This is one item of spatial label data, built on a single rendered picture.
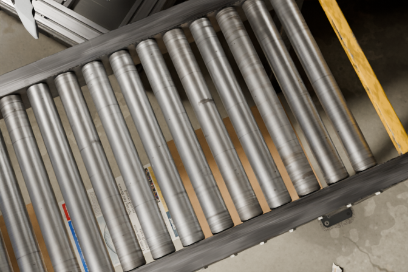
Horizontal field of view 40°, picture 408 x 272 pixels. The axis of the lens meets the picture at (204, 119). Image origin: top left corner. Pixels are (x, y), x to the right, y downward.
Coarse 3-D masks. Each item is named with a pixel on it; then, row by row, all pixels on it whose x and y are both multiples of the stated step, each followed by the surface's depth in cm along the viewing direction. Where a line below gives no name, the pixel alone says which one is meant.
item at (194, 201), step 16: (256, 112) 201; (240, 144) 198; (272, 144) 197; (176, 160) 197; (208, 160) 197; (240, 160) 196; (288, 176) 194; (192, 192) 194; (224, 192) 194; (256, 192) 193
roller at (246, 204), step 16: (176, 32) 124; (176, 48) 123; (176, 64) 123; (192, 64) 122; (192, 80) 120; (192, 96) 120; (208, 96) 120; (208, 112) 118; (208, 128) 118; (224, 128) 118; (208, 144) 119; (224, 144) 117; (224, 160) 116; (224, 176) 116; (240, 176) 115; (240, 192) 114; (240, 208) 114; (256, 208) 113
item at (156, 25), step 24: (192, 0) 125; (216, 0) 125; (240, 0) 125; (264, 0) 130; (144, 24) 124; (168, 24) 124; (216, 24) 132; (72, 48) 124; (96, 48) 123; (120, 48) 123; (24, 72) 123; (48, 72) 122; (0, 96) 121; (24, 96) 126
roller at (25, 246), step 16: (0, 128) 122; (0, 144) 120; (0, 160) 118; (0, 176) 117; (0, 192) 116; (16, 192) 117; (0, 208) 117; (16, 208) 115; (16, 224) 114; (16, 240) 113; (32, 240) 114; (16, 256) 113; (32, 256) 113
